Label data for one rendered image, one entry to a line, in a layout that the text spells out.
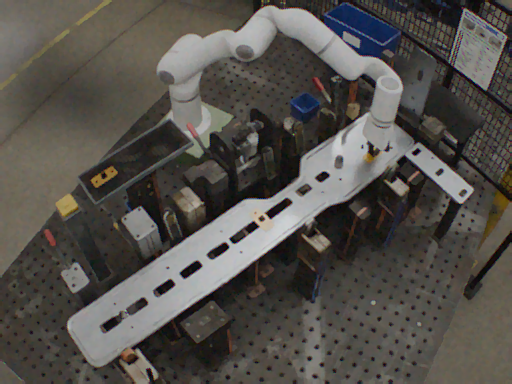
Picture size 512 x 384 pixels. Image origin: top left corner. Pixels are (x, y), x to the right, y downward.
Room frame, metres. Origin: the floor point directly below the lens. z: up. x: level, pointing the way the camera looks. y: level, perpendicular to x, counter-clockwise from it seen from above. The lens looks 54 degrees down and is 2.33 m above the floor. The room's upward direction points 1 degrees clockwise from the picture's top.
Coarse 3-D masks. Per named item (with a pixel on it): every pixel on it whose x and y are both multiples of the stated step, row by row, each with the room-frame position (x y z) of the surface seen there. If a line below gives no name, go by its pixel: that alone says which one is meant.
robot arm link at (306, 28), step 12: (264, 12) 1.34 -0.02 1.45; (276, 12) 1.27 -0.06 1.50; (288, 12) 1.24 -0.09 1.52; (300, 12) 1.23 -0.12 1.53; (276, 24) 1.24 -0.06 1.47; (288, 24) 1.21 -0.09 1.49; (300, 24) 1.20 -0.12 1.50; (312, 24) 1.20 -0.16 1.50; (288, 36) 1.21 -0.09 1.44; (300, 36) 1.19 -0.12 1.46; (312, 36) 1.18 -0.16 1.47; (324, 36) 1.18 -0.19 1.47; (312, 48) 1.17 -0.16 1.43
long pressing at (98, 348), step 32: (352, 128) 1.25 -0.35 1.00; (320, 160) 1.10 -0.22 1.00; (352, 160) 1.10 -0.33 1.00; (384, 160) 1.11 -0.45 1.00; (288, 192) 0.96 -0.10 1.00; (320, 192) 0.96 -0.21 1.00; (352, 192) 0.97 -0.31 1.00; (224, 224) 0.84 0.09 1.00; (288, 224) 0.84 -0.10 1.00; (160, 256) 0.72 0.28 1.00; (192, 256) 0.72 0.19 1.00; (224, 256) 0.73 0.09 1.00; (256, 256) 0.73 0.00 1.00; (128, 288) 0.60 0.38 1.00; (192, 288) 0.62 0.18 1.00; (96, 320) 0.49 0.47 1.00; (128, 320) 0.50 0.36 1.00; (160, 320) 0.51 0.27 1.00; (96, 352) 0.38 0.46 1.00
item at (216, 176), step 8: (200, 168) 1.00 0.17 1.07; (208, 168) 1.00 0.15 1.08; (216, 168) 1.00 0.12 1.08; (208, 176) 0.96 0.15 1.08; (216, 176) 0.96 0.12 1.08; (224, 176) 0.96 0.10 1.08; (208, 184) 0.95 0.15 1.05; (216, 184) 0.94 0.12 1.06; (224, 184) 0.96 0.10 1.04; (208, 192) 0.95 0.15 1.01; (216, 192) 0.94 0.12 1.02; (224, 192) 0.96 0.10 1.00; (208, 200) 0.95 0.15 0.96; (216, 200) 0.94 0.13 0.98; (224, 200) 0.97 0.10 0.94; (208, 208) 0.97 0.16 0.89; (216, 208) 0.95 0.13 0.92; (224, 208) 0.97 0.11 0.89; (208, 216) 0.97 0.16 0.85; (216, 216) 0.95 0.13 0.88
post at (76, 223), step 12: (72, 216) 0.76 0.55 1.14; (84, 216) 0.79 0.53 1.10; (72, 228) 0.75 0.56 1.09; (84, 228) 0.78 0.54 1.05; (84, 240) 0.77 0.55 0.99; (84, 252) 0.76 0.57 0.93; (96, 252) 0.78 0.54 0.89; (96, 264) 0.77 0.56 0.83; (96, 276) 0.76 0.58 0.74; (108, 276) 0.78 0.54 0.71
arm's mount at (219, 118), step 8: (208, 104) 1.56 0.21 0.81; (168, 112) 1.51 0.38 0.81; (216, 112) 1.51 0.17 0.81; (224, 112) 1.51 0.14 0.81; (216, 120) 1.47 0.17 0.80; (224, 120) 1.47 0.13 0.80; (232, 120) 1.49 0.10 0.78; (216, 128) 1.42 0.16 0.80; (200, 136) 1.38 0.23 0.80; (208, 136) 1.38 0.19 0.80; (208, 144) 1.34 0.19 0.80; (184, 152) 1.31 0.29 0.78; (192, 152) 1.30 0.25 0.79; (200, 152) 1.30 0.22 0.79; (184, 160) 1.32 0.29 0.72; (192, 160) 1.29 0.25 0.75; (200, 160) 1.28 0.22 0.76
